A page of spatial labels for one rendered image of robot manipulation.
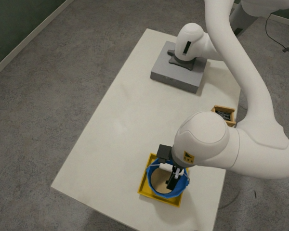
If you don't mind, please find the yellow square tray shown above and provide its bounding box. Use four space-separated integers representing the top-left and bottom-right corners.
137 153 183 208

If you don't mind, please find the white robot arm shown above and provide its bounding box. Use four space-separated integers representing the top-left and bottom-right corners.
156 0 289 180

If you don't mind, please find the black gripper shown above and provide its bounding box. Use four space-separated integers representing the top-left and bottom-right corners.
165 154 185 191

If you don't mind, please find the small wooden crate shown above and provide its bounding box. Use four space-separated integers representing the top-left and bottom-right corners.
211 105 236 127

